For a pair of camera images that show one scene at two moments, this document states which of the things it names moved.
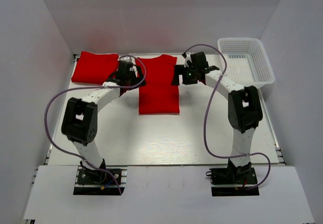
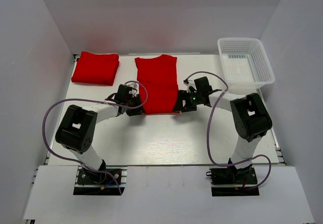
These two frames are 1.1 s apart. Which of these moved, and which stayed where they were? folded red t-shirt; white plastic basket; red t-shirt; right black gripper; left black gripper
Moved: right black gripper; left black gripper
Stayed: folded red t-shirt; white plastic basket; red t-shirt
